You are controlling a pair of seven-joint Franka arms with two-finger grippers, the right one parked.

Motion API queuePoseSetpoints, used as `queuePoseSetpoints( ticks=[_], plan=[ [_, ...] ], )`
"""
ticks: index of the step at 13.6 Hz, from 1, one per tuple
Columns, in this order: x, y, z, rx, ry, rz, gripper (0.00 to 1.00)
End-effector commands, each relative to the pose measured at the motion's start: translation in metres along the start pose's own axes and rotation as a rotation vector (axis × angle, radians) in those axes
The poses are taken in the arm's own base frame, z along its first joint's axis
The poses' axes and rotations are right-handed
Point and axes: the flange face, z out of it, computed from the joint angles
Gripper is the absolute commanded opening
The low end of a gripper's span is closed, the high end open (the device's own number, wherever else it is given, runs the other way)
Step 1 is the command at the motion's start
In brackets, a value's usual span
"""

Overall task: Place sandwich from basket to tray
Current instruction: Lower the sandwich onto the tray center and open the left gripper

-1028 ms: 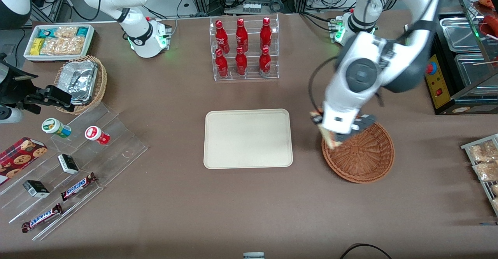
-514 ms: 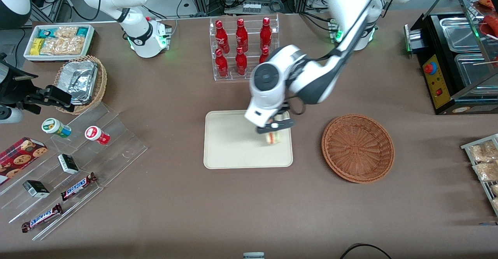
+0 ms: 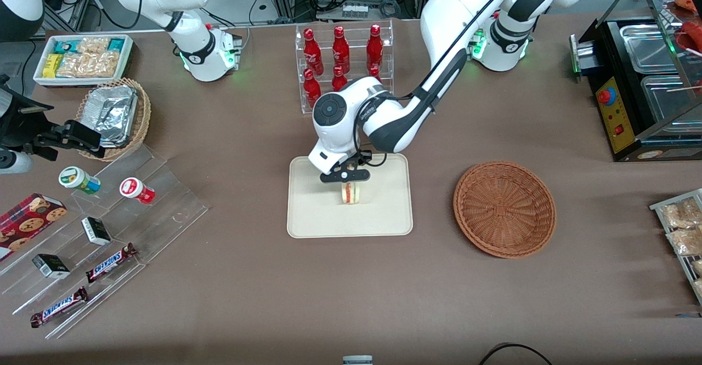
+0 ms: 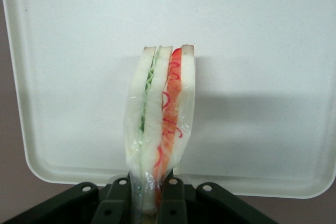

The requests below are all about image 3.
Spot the clear bag of snacks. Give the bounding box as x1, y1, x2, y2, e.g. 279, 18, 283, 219
666, 226, 702, 256
659, 197, 702, 229

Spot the small clear cracker bag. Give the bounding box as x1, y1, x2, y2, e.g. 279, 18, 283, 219
76, 37, 111, 55

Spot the white rectangular snack bin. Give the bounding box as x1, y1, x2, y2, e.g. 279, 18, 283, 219
33, 34, 134, 88

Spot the tan wicker basket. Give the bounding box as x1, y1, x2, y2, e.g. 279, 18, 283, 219
75, 77, 152, 162

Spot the steel warmer pan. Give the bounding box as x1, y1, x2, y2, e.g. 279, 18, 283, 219
619, 24, 680, 75
639, 75, 702, 123

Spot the yellow snack packet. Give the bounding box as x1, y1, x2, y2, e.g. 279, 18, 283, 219
42, 53, 65, 79

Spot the red lid white cup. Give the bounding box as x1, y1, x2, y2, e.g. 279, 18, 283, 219
119, 177, 156, 205

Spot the black looped cable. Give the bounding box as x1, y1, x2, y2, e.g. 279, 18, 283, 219
478, 343, 554, 365

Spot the large clear cracker bag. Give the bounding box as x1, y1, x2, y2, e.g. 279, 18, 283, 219
56, 50, 121, 78

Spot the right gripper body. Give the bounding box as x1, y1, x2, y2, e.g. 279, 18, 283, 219
0, 75, 55, 153

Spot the brown Snickers bar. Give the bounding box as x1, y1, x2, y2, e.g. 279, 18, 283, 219
30, 287, 89, 329
85, 242, 138, 284

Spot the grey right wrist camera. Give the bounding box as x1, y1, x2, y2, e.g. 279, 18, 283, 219
0, 151, 33, 175

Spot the triangular sandwich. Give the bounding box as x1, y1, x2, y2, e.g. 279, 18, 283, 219
341, 181, 362, 206

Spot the red plaid cookie box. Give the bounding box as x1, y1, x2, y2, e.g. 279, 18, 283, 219
0, 192, 68, 262

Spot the tray of wrapped pastries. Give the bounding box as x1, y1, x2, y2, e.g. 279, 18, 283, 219
649, 188, 702, 306

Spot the black food warmer machine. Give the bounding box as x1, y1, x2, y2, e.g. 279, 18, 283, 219
569, 0, 702, 162

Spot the silver foil container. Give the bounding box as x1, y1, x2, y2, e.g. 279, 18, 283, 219
82, 85, 139, 149

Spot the clear acrylic stepped display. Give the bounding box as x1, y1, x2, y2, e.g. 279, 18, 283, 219
0, 144, 211, 340

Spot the clear acrylic bottle rack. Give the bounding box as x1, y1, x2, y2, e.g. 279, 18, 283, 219
295, 19, 395, 115

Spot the brown round wicker basket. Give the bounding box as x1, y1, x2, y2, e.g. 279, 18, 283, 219
453, 160, 557, 259

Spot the green lid white cup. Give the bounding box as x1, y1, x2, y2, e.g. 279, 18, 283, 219
58, 166, 101, 195

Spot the cream plastic tray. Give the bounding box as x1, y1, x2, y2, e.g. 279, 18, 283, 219
287, 153, 414, 239

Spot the small black box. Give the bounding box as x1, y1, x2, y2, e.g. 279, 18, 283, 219
81, 216, 112, 247
31, 253, 71, 280

